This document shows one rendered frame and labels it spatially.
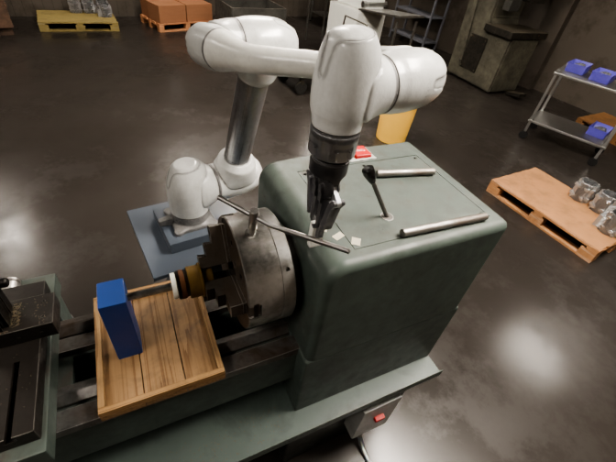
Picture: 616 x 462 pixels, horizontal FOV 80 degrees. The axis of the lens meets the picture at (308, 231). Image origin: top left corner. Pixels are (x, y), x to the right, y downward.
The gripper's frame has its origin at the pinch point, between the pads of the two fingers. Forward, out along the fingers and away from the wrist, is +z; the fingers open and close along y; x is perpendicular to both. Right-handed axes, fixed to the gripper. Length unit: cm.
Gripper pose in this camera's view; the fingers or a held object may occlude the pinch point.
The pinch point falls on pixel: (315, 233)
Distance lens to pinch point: 81.6
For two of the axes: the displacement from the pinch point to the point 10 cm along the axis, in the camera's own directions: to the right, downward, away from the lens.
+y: 4.1, 6.4, -6.5
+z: -1.2, 7.4, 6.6
